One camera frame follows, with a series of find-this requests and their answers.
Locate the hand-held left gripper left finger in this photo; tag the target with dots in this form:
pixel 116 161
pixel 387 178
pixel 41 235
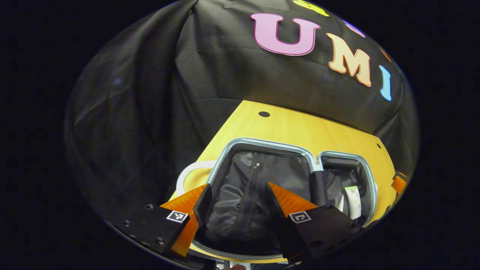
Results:
pixel 202 202

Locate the black backdrop cloth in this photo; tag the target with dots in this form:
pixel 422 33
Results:
pixel 150 93

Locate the silver suitcase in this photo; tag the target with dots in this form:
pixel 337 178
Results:
pixel 243 176

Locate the white tube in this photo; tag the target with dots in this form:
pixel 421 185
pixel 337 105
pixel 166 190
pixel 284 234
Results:
pixel 353 202

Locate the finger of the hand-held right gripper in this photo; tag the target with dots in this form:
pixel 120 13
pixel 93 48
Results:
pixel 399 184

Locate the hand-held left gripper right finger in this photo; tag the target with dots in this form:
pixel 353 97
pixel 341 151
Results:
pixel 275 210

